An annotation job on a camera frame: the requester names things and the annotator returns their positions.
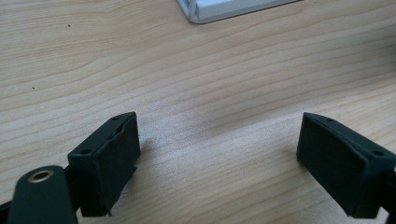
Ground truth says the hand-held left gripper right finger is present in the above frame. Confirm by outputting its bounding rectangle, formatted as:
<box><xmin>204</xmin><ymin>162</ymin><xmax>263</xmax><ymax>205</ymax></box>
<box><xmin>296</xmin><ymin>112</ymin><xmax>396</xmax><ymax>219</ymax></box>

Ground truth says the white wire rack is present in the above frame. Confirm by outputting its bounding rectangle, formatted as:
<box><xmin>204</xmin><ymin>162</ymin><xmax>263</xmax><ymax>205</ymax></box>
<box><xmin>177</xmin><ymin>0</ymin><xmax>301</xmax><ymax>25</ymax></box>

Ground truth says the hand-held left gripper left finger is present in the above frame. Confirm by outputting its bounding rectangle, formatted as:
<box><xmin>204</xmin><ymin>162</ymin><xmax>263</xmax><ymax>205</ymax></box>
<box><xmin>67</xmin><ymin>111</ymin><xmax>141</xmax><ymax>217</ymax></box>

